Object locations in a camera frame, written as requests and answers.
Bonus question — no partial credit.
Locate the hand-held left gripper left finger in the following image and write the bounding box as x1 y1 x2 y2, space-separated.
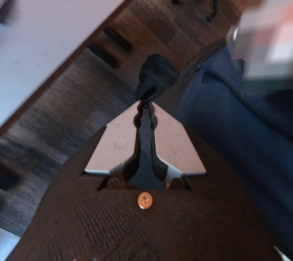
84 101 143 182

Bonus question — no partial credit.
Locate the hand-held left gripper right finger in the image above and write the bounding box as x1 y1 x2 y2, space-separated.
149 101 207 188

